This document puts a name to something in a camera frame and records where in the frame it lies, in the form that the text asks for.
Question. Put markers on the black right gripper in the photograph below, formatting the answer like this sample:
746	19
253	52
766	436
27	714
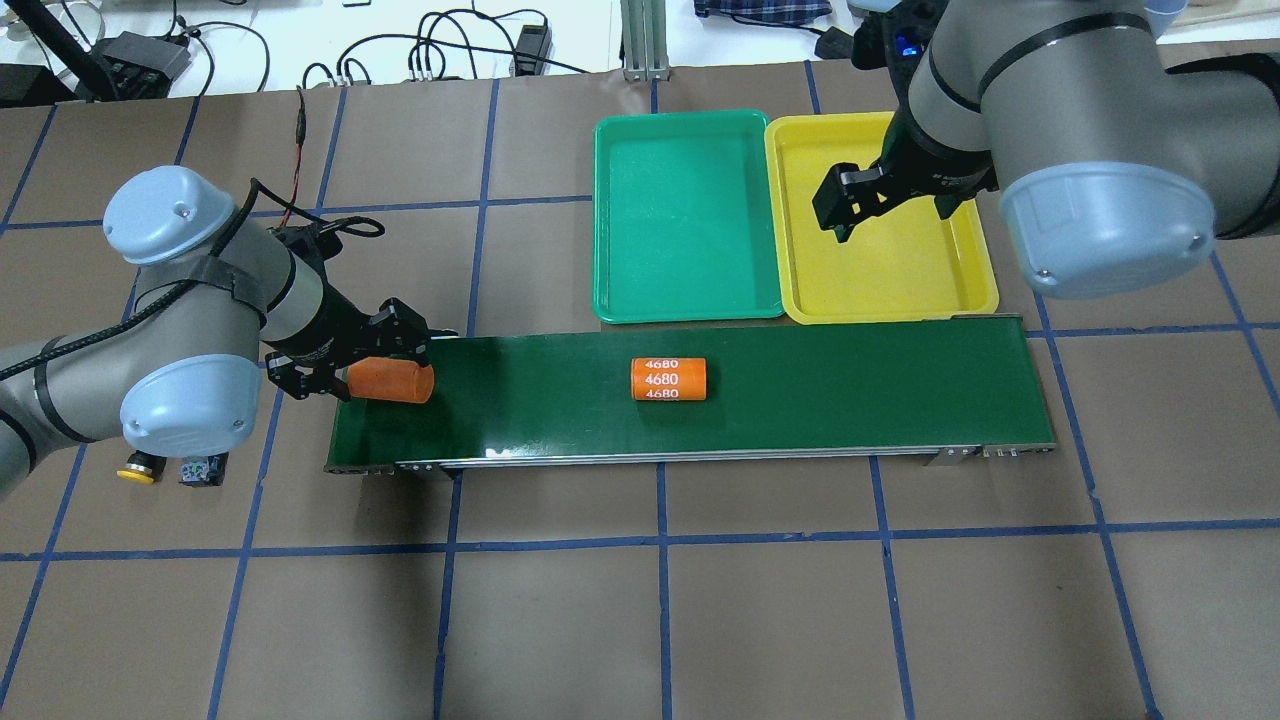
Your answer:
925	177

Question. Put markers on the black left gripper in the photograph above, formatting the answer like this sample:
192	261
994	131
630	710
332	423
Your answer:
333	331

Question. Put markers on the plain orange cylinder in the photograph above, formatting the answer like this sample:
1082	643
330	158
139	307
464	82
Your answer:
391	379

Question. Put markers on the yellow mushroom push button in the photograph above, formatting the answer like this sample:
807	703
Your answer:
203	471

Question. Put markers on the orange cylinder labelled 4680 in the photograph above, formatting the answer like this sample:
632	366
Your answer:
669	379

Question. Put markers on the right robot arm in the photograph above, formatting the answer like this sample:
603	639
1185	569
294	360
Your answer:
1114	172

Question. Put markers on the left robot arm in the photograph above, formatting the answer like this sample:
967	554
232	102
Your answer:
221	305

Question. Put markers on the yellow plastic tray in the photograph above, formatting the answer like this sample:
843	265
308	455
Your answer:
906	266

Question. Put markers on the green conveyor belt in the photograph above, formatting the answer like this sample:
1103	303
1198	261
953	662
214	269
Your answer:
954	387

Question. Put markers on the blue plaid folded umbrella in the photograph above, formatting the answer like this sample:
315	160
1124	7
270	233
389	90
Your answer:
770	13

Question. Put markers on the green plastic tray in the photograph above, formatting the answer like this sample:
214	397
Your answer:
683	227

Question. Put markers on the yellow button lying sideways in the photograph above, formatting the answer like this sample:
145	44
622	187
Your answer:
142	468

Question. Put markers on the black power adapter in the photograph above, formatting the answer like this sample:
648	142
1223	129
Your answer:
531	50

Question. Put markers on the aluminium frame post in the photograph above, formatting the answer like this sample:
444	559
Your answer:
644	41

